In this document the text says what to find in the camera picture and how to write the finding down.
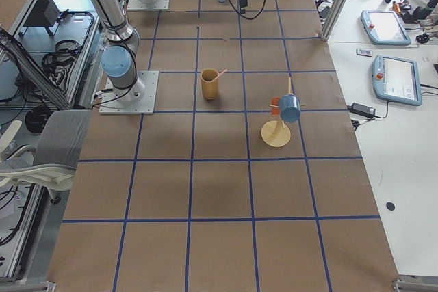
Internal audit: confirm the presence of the pink chopstick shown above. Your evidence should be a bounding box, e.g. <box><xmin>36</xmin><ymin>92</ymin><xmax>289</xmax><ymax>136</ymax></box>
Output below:
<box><xmin>210</xmin><ymin>69</ymin><xmax>228</xmax><ymax>83</ymax></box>

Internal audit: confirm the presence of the bamboo cylinder holder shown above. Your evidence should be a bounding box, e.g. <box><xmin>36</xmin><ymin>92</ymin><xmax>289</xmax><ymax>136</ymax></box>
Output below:
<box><xmin>201</xmin><ymin>68</ymin><xmax>219</xmax><ymax>100</ymax></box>

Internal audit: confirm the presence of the orange mug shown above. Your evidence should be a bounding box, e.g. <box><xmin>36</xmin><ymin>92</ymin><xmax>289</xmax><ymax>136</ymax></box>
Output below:
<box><xmin>270</xmin><ymin>97</ymin><xmax>280</xmax><ymax>116</ymax></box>

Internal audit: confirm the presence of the dark blue mug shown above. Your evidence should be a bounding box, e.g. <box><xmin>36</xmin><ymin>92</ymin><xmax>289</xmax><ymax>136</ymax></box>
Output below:
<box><xmin>279</xmin><ymin>94</ymin><xmax>301</xmax><ymax>123</ymax></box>

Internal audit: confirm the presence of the wooden mug tree stand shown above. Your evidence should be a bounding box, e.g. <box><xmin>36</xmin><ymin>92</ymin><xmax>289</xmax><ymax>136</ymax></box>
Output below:
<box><xmin>261</xmin><ymin>77</ymin><xmax>303</xmax><ymax>148</ymax></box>

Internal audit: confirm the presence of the teach pendant far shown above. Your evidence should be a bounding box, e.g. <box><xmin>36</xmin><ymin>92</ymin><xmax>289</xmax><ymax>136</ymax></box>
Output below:
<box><xmin>361</xmin><ymin>10</ymin><xmax>411</xmax><ymax>46</ymax></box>

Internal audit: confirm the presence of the teach pendant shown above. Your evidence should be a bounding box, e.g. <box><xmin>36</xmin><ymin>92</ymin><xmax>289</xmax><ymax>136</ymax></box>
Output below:
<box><xmin>372</xmin><ymin>55</ymin><xmax>422</xmax><ymax>106</ymax></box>
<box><xmin>361</xmin><ymin>10</ymin><xmax>411</xmax><ymax>46</ymax></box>

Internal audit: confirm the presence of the black power adapter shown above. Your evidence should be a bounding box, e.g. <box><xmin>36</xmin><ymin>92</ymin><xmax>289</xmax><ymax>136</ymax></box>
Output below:
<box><xmin>347</xmin><ymin>103</ymin><xmax>376</xmax><ymax>118</ymax></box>

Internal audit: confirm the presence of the teach pendant near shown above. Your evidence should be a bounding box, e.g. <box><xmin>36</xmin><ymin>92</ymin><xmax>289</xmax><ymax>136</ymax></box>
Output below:
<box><xmin>372</xmin><ymin>55</ymin><xmax>422</xmax><ymax>106</ymax></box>

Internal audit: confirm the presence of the grey office chair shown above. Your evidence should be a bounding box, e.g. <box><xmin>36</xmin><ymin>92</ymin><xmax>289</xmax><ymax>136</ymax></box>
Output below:
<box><xmin>1</xmin><ymin>109</ymin><xmax>92</xmax><ymax>204</ymax></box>

